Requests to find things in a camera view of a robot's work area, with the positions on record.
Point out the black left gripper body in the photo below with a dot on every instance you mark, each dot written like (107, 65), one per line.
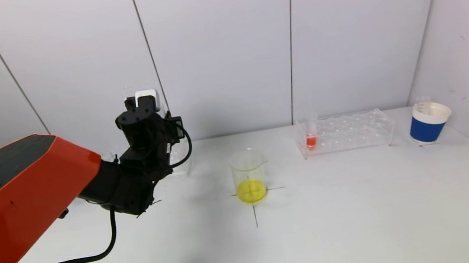
(171, 130)

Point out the clear test tube yellow pigment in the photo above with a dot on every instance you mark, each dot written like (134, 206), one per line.
(422, 101)

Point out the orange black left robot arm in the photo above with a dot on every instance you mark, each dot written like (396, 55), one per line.
(14, 211)

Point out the clear acrylic test tube rack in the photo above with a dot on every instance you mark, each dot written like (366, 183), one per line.
(349, 133)
(181, 159)

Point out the clear glass beaker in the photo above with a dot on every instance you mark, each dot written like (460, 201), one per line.
(251, 186)

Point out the red pigment test tube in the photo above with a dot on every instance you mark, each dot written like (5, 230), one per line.
(311, 141)

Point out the blue white paper cup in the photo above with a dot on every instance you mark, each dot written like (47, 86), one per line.
(427, 129)

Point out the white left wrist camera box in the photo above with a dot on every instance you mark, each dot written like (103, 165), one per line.
(147, 99)

